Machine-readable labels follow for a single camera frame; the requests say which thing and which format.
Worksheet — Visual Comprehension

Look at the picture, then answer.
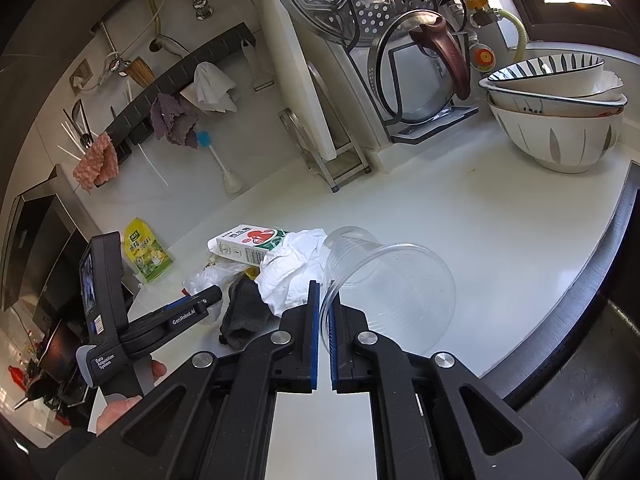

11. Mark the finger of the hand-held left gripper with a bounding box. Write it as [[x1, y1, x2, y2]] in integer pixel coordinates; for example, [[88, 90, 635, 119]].
[[121, 284, 224, 359]]

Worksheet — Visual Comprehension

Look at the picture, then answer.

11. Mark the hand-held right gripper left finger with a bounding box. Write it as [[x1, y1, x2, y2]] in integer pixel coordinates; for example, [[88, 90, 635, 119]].
[[56, 280, 321, 480]]

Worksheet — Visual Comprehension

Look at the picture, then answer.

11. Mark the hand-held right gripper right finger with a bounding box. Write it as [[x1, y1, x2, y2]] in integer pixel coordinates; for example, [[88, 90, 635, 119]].
[[329, 292, 584, 480]]

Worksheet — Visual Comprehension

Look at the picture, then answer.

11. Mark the clear plastic bag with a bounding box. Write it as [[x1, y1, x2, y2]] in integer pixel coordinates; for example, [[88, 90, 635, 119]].
[[182, 257, 252, 327]]

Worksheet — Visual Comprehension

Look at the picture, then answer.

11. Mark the white paper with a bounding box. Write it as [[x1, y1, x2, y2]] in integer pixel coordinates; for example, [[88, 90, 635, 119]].
[[256, 228, 332, 317]]

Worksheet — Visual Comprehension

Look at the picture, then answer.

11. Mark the white milk carton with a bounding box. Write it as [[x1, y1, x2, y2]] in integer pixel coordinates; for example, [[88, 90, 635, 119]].
[[207, 223, 291, 267]]

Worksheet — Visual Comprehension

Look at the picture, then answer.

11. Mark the clear plastic cup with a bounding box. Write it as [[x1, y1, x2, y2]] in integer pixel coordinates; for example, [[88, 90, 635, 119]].
[[319, 226, 457, 361]]

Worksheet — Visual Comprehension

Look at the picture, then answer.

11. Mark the person's left forearm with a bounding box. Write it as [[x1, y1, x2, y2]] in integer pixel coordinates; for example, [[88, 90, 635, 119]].
[[0, 422, 99, 480]]

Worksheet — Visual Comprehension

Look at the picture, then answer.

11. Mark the person's left hand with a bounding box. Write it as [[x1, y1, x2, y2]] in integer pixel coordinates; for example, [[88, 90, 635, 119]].
[[95, 360, 168, 436]]

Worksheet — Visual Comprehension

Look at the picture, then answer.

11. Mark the dark grey cloth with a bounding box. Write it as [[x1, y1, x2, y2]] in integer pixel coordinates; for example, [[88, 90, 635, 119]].
[[219, 277, 274, 350]]

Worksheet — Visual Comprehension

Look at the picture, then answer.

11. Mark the black wok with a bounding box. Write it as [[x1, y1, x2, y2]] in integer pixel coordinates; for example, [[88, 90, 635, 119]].
[[34, 309, 97, 407]]

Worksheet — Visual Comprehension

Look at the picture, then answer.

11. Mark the yellow seasoning pouch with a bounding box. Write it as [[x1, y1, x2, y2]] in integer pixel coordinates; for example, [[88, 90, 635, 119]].
[[123, 217, 175, 284]]

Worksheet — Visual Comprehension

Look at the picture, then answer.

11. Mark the range hood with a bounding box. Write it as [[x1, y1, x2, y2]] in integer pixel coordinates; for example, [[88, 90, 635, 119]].
[[0, 164, 94, 312]]

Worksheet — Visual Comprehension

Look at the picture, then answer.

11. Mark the white bottle brush blue tip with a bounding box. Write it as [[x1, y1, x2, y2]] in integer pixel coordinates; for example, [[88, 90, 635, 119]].
[[196, 130, 245, 195]]

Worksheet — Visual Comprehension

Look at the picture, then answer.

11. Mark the pink dishcloth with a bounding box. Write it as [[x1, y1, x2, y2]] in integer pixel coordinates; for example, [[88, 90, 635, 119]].
[[72, 132, 120, 192]]

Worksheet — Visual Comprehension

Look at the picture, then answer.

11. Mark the thin white stick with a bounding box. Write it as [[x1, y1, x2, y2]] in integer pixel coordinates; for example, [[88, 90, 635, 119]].
[[139, 144, 170, 187]]

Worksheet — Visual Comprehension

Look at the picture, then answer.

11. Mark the metal cutting board stand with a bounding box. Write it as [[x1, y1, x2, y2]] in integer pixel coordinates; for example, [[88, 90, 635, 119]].
[[278, 62, 372, 194]]

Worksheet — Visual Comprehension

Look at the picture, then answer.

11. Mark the hanging metal ladle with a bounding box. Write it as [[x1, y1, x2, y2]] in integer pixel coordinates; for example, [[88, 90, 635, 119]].
[[69, 98, 96, 151]]

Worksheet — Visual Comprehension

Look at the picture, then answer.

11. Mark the purple dishcloth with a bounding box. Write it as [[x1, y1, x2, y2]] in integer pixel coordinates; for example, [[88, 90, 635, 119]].
[[149, 92, 201, 151]]

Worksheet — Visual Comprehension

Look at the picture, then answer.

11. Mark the white dishcloth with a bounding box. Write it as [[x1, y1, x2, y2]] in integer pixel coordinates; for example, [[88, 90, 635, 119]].
[[192, 61, 238, 114]]

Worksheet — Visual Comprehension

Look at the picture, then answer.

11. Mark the black dish rack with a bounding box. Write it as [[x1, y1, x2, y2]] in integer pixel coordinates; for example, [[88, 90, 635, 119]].
[[332, 0, 481, 146]]

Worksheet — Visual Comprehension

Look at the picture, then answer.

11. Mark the white cutting board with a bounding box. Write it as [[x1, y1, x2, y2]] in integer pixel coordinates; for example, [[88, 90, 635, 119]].
[[257, 0, 337, 161]]

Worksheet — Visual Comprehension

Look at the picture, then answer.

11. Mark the white peeler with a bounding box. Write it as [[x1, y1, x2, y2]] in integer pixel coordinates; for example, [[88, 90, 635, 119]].
[[240, 38, 275, 92]]

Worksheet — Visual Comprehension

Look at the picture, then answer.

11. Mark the large white leaf-pattern bowl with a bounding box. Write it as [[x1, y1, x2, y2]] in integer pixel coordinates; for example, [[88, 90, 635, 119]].
[[488, 102, 625, 175]]

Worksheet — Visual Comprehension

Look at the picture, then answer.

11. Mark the white bowl blue rim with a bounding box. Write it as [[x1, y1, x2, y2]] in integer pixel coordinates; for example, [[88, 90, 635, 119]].
[[485, 91, 629, 118]]

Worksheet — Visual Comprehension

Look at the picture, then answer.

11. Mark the round orange gauge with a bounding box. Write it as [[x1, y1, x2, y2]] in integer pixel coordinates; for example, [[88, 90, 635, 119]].
[[469, 42, 496, 74]]

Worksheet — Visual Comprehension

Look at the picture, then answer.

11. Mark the white bowl striped rim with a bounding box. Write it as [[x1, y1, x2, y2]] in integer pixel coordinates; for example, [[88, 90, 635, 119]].
[[487, 53, 606, 99]]

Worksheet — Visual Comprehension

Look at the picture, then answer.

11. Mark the white bowl wavy edge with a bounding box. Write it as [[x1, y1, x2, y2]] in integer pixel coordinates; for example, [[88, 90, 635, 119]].
[[478, 70, 626, 107]]

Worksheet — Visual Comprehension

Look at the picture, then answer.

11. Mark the wall socket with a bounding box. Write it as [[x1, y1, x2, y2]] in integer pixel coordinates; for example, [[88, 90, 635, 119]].
[[67, 58, 94, 96]]

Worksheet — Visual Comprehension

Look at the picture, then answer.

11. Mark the black wall hook rack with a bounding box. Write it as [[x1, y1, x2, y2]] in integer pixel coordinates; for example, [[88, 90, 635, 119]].
[[102, 22, 258, 159]]

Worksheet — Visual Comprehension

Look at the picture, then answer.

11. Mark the pot lid with brown handle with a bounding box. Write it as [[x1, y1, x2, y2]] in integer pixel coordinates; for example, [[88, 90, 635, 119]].
[[367, 9, 474, 124]]

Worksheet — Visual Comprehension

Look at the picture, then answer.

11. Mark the yellow gas hose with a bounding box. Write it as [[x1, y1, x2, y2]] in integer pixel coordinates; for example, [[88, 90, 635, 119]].
[[492, 7, 528, 61]]

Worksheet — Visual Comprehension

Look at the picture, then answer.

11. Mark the gas valve yellow handle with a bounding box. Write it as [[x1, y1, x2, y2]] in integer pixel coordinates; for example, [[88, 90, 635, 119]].
[[467, 0, 501, 29]]

